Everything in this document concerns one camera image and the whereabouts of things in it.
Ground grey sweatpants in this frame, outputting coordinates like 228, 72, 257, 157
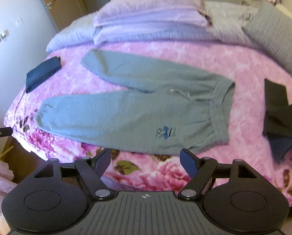
34, 49, 235, 155

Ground blue jeans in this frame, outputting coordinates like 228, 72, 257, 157
268, 134, 292, 163

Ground black garment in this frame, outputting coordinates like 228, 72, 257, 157
263, 79, 292, 139

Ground folded navy garment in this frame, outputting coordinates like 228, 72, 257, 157
25, 56, 62, 93

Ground grey striped pillow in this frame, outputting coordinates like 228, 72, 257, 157
244, 2, 292, 76

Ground wooden door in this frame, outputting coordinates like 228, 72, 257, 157
42, 0, 88, 31

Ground wall light switch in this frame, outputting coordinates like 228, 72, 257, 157
16, 18, 23, 26

